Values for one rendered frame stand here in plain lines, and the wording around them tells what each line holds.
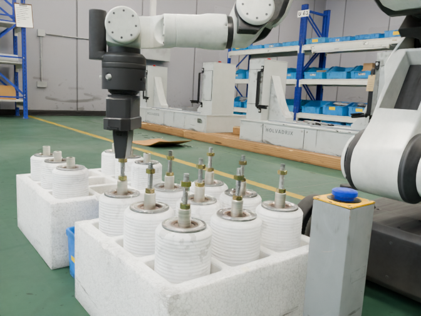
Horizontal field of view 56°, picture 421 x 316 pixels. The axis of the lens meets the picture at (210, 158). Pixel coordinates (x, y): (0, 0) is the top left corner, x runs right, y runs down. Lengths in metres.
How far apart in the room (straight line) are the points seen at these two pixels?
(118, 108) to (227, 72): 3.45
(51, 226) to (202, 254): 0.54
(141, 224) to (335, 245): 0.34
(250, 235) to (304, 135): 2.46
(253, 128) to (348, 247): 2.92
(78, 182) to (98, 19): 0.47
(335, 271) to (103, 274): 0.43
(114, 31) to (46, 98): 6.33
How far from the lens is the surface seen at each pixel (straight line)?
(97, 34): 0.84
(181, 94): 8.18
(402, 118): 0.90
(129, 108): 0.80
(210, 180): 0.99
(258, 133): 3.48
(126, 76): 0.80
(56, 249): 1.13
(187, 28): 0.83
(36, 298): 1.02
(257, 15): 0.82
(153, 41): 0.88
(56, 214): 1.10
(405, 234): 1.00
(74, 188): 1.13
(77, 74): 7.25
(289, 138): 3.24
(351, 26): 10.80
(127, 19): 0.79
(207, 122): 4.08
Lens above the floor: 0.47
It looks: 9 degrees down
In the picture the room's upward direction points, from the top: 3 degrees clockwise
